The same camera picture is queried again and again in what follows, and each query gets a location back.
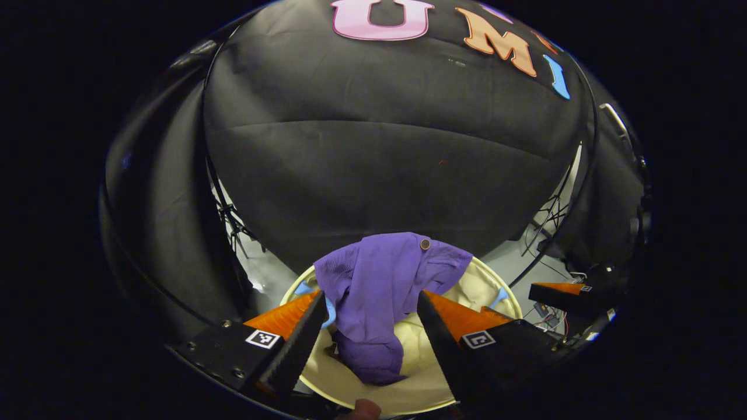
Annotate black backdrop cloth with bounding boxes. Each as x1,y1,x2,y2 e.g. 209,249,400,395
102,0,651,351

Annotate purple corduroy shirt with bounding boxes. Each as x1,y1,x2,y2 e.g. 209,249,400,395
314,232,474,386

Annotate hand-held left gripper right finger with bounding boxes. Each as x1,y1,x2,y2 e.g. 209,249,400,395
416,290,578,403

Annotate cream laundry hamper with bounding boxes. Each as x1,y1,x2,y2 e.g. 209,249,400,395
280,255,524,417

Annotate tangled floor cables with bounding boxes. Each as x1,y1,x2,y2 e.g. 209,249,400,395
528,300,571,342

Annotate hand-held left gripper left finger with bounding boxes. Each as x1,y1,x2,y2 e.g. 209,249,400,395
169,290,331,403

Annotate black metal garment rack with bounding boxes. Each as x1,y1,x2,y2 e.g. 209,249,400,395
201,35,602,292

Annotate black tripod stand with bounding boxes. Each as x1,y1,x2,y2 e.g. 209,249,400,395
521,194,571,258
211,175,259,258

